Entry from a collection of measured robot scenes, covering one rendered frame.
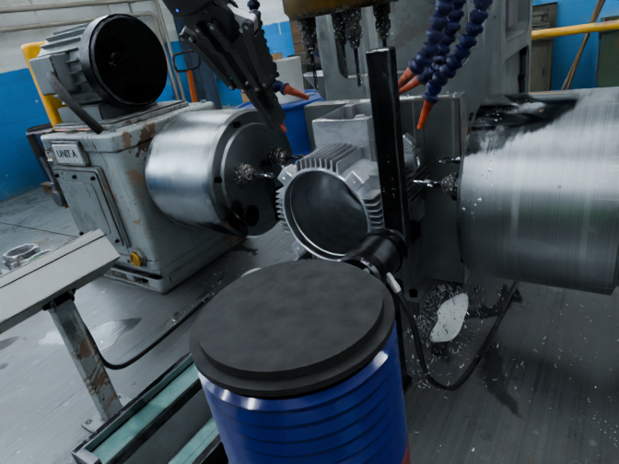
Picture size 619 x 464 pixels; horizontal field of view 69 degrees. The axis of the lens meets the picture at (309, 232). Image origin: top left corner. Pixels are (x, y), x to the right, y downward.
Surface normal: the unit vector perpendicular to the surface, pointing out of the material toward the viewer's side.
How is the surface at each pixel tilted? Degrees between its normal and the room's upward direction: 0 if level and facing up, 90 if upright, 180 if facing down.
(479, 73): 90
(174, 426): 90
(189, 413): 90
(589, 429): 0
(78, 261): 57
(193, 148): 51
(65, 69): 90
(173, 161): 62
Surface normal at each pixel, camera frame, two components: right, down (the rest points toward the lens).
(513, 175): -0.56, -0.04
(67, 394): -0.17, -0.89
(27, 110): 0.83, 0.10
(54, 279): 0.60, -0.39
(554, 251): -0.51, 0.58
